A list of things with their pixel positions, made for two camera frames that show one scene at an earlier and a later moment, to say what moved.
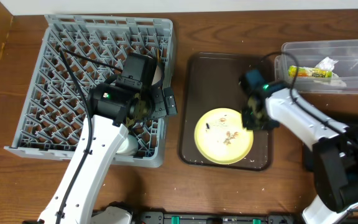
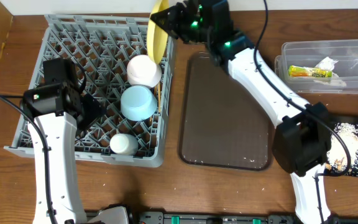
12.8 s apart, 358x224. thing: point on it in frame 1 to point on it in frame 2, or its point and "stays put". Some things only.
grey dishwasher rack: [75, 53] stays put
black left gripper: [162, 101] to [89, 109]
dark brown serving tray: [212, 81] stays put
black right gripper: [255, 118] to [173, 22]
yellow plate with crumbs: [220, 137] to [156, 37]
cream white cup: [128, 146] stays put
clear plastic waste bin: [328, 67] stays put
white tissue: [327, 65] stays put
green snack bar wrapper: [309, 72] stays put
